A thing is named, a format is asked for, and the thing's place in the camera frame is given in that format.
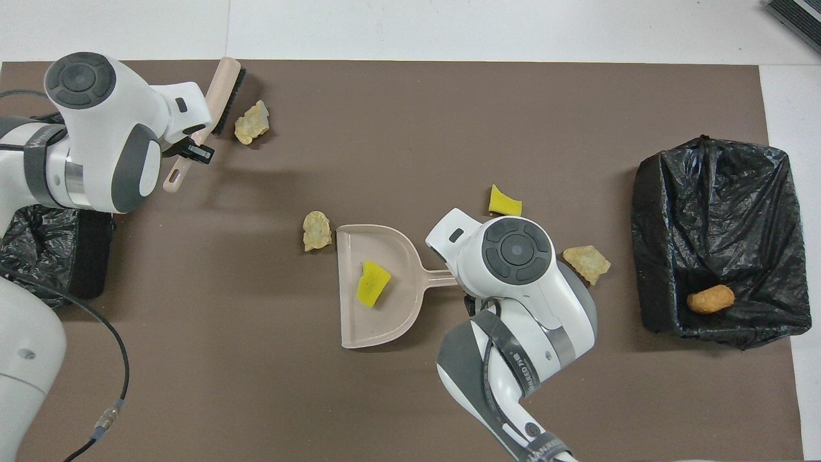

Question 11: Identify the beige plastic dustpan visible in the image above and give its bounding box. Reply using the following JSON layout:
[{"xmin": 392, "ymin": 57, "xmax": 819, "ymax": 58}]
[{"xmin": 337, "ymin": 224, "xmax": 460, "ymax": 349}]

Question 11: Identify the beige brush with black bristles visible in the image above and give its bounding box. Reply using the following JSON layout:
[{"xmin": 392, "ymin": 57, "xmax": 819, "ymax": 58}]
[{"xmin": 162, "ymin": 56, "xmax": 248, "ymax": 194}]

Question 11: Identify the orange-brown bread nugget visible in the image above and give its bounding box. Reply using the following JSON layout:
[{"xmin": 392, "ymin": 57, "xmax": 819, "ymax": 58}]
[{"xmin": 687, "ymin": 284, "xmax": 736, "ymax": 314}]

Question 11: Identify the oval beige bread chunk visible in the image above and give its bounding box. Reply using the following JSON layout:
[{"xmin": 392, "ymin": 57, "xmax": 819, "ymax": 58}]
[{"xmin": 303, "ymin": 211, "xmax": 333, "ymax": 252}]

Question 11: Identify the brown table mat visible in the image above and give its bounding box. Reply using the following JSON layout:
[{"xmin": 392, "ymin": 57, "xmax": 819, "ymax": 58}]
[{"xmin": 0, "ymin": 60, "xmax": 806, "ymax": 462}]

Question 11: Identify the yellow sponge piece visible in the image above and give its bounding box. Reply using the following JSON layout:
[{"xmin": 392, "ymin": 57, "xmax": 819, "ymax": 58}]
[
  {"xmin": 357, "ymin": 261, "xmax": 392, "ymax": 307},
  {"xmin": 489, "ymin": 185, "xmax": 523, "ymax": 218}
]

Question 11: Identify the left arm gripper cable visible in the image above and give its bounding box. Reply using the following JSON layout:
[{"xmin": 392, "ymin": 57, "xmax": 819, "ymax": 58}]
[{"xmin": 0, "ymin": 264, "xmax": 131, "ymax": 462}]

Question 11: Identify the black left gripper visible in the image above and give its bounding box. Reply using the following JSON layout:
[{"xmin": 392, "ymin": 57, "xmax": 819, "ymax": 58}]
[{"xmin": 164, "ymin": 127, "xmax": 216, "ymax": 166}]

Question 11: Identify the black bag-lined bin with trash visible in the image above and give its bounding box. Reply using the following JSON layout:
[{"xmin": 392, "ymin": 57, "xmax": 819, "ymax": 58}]
[{"xmin": 632, "ymin": 135, "xmax": 814, "ymax": 351}]

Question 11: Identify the dark grey ribbed device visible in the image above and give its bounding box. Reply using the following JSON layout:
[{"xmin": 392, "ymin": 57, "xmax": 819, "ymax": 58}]
[{"xmin": 763, "ymin": 0, "xmax": 821, "ymax": 55}]

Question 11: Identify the empty black bag-lined trash bin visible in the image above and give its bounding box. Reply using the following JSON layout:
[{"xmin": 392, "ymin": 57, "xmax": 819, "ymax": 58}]
[{"xmin": 0, "ymin": 205, "xmax": 117, "ymax": 310}]

